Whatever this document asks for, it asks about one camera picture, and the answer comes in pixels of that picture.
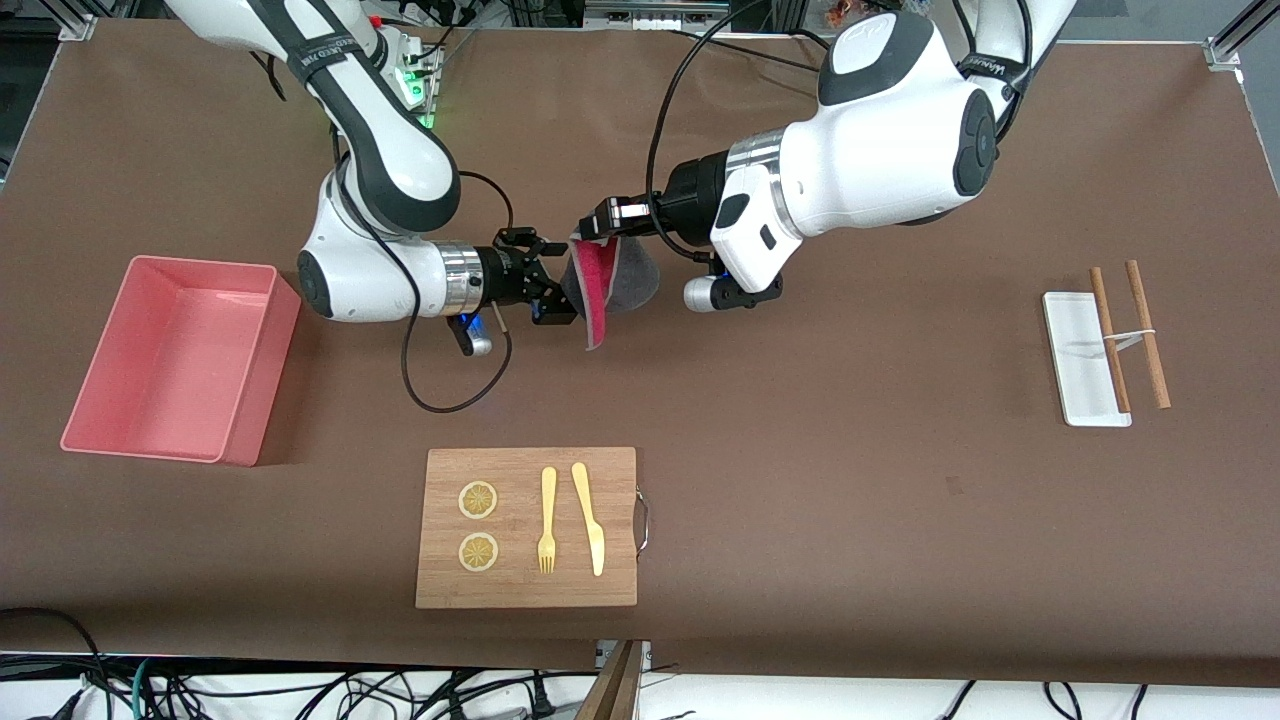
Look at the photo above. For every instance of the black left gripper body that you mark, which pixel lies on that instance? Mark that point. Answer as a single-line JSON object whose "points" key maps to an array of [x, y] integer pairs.
{"points": [[688, 193]]}

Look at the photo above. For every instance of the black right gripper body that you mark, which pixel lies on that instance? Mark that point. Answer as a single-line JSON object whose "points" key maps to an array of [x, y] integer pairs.
{"points": [[499, 275]]}

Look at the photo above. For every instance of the grey and pink microfibre cloth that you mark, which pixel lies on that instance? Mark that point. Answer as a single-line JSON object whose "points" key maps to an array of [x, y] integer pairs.
{"points": [[620, 280]]}

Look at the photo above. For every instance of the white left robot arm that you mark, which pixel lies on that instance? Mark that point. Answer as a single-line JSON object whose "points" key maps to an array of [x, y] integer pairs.
{"points": [[880, 150]]}

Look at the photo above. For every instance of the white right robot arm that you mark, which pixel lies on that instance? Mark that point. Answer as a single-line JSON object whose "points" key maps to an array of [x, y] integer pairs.
{"points": [[390, 150]]}

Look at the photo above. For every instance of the toy lemon slice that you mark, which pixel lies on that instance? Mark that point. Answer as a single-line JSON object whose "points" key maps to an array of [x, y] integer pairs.
{"points": [[478, 553], [478, 500]]}

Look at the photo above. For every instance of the yellow plastic fork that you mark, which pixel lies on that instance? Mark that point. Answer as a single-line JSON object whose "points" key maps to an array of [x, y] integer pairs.
{"points": [[547, 520]]}

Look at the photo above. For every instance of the yellow plastic knife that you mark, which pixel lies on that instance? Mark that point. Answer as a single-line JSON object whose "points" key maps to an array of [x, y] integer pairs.
{"points": [[590, 520]]}

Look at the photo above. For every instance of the wooden cutting board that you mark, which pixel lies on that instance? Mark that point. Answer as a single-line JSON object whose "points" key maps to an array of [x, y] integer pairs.
{"points": [[530, 590]]}

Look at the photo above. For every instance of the pink plastic bin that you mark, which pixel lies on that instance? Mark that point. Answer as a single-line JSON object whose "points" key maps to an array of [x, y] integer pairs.
{"points": [[170, 370]]}

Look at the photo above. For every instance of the black power plug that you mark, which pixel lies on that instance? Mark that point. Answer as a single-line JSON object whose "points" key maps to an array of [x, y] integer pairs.
{"points": [[540, 698]]}

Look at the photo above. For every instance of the white rectangular tray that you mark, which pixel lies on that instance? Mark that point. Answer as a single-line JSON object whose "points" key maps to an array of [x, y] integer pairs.
{"points": [[1075, 360]]}

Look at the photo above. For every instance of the white rubber band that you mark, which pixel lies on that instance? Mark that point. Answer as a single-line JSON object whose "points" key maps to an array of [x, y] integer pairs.
{"points": [[1130, 338]]}

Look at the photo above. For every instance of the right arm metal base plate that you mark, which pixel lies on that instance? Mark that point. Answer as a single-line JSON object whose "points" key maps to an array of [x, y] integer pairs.
{"points": [[420, 80]]}

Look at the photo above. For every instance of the brown wooden post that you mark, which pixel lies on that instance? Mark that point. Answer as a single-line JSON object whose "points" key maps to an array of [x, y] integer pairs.
{"points": [[612, 690]]}

